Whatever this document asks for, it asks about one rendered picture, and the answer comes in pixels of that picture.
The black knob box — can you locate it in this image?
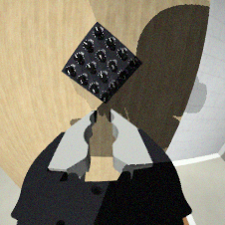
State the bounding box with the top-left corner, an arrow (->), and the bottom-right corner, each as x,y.
62,22 -> 142,104

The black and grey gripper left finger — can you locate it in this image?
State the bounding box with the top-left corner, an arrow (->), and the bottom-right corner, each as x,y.
11,110 -> 98,220

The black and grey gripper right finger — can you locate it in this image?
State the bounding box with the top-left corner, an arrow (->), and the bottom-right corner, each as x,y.
110,109 -> 192,218

